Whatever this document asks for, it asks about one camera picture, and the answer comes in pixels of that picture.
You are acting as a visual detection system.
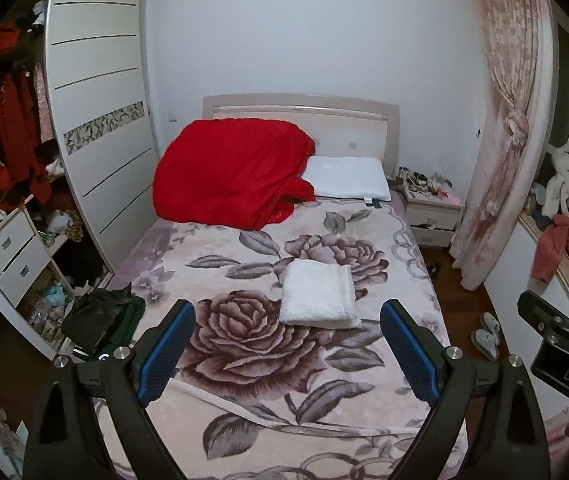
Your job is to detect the floral plush blanket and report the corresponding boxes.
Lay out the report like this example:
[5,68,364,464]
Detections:
[92,195,467,480]

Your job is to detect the white nightstand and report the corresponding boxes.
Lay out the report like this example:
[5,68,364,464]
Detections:
[404,192,465,250]

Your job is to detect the white wardrobe door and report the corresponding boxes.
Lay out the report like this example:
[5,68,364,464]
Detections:
[44,0,160,273]

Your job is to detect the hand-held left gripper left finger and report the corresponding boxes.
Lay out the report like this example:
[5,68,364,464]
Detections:
[23,299,198,480]

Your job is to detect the red quilt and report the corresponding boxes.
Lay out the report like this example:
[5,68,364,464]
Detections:
[153,119,316,231]

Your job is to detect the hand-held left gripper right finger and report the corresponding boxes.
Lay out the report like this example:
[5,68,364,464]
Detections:
[379,299,551,480]

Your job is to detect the red hanging clothes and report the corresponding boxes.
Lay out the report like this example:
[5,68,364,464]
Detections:
[0,25,52,211]

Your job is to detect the nightstand clutter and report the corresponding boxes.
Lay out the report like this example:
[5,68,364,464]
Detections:
[397,166,460,206]

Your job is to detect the pink floral curtain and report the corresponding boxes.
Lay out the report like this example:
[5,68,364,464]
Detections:
[451,0,555,291]

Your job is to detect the white knit sweater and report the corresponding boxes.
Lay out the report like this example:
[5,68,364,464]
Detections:
[278,258,362,330]

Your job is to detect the pink garment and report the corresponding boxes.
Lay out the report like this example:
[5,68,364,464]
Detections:
[530,214,569,283]

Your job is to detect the dark green clothes pile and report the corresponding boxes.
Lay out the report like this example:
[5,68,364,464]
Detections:
[62,282,146,361]

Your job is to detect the white pillow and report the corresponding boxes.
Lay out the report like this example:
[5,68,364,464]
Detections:
[303,156,392,204]

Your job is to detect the white drawer unit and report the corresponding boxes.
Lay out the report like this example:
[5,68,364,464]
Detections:
[0,207,72,311]

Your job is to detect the beige bed headboard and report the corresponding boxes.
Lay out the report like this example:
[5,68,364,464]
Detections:
[203,92,401,181]

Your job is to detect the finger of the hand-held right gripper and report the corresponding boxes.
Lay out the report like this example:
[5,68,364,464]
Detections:
[517,290,569,343]

